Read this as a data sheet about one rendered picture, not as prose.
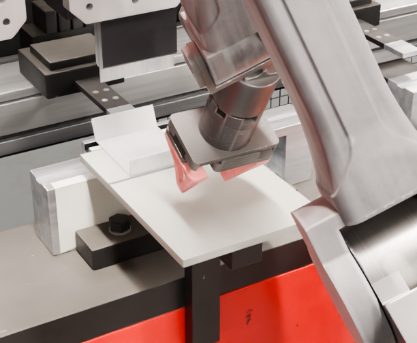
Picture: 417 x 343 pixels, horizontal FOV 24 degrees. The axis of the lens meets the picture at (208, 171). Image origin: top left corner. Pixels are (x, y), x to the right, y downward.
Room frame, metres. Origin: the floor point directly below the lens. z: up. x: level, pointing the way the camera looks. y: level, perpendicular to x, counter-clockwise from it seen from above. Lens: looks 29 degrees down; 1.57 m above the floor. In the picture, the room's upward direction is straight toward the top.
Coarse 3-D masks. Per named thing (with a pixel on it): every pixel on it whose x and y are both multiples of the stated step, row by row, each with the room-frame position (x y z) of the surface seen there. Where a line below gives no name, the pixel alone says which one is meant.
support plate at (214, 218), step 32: (96, 160) 1.05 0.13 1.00; (128, 192) 0.97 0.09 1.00; (160, 192) 0.97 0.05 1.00; (192, 192) 0.97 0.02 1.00; (224, 192) 0.97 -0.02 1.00; (256, 192) 0.97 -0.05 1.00; (288, 192) 0.97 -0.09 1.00; (160, 224) 0.90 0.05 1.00; (192, 224) 0.90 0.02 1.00; (224, 224) 0.90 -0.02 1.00; (256, 224) 0.90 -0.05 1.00; (288, 224) 0.90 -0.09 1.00; (192, 256) 0.84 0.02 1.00
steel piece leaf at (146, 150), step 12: (132, 132) 1.12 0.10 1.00; (144, 132) 1.12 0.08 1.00; (156, 132) 1.12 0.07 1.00; (108, 144) 1.08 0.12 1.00; (120, 144) 1.08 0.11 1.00; (132, 144) 1.08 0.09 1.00; (144, 144) 1.08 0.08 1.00; (156, 144) 1.08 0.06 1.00; (120, 156) 1.05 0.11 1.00; (132, 156) 1.05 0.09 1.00; (144, 156) 1.02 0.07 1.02; (156, 156) 1.02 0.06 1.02; (168, 156) 1.03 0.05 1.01; (132, 168) 1.01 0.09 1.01; (144, 168) 1.02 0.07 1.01; (156, 168) 1.02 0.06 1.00
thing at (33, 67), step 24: (24, 48) 1.35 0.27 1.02; (48, 48) 1.32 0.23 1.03; (72, 48) 1.32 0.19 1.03; (24, 72) 1.33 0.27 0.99; (48, 72) 1.26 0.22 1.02; (72, 72) 1.27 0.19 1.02; (96, 72) 1.29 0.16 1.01; (48, 96) 1.25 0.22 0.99; (96, 96) 1.22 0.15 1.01; (120, 96) 1.22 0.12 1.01
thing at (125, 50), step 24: (96, 24) 1.10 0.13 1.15; (120, 24) 1.10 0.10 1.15; (144, 24) 1.12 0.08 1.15; (168, 24) 1.13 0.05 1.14; (96, 48) 1.10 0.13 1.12; (120, 48) 1.10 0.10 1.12; (144, 48) 1.12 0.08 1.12; (168, 48) 1.13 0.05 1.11; (120, 72) 1.11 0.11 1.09; (144, 72) 1.13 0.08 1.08
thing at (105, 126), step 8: (120, 112) 1.12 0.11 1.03; (128, 112) 1.13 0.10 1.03; (136, 112) 1.13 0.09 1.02; (144, 112) 1.14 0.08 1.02; (152, 112) 1.14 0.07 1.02; (96, 120) 1.11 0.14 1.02; (104, 120) 1.11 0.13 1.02; (112, 120) 1.11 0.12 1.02; (120, 120) 1.12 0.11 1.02; (128, 120) 1.12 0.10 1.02; (136, 120) 1.13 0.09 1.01; (144, 120) 1.13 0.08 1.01; (152, 120) 1.14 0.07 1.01; (96, 128) 1.10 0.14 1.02; (104, 128) 1.11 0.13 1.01; (112, 128) 1.11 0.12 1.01; (120, 128) 1.11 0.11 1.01; (128, 128) 1.12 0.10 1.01; (136, 128) 1.12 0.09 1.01; (144, 128) 1.13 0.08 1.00; (96, 136) 1.10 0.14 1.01; (104, 136) 1.10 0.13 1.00; (112, 136) 1.11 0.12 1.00
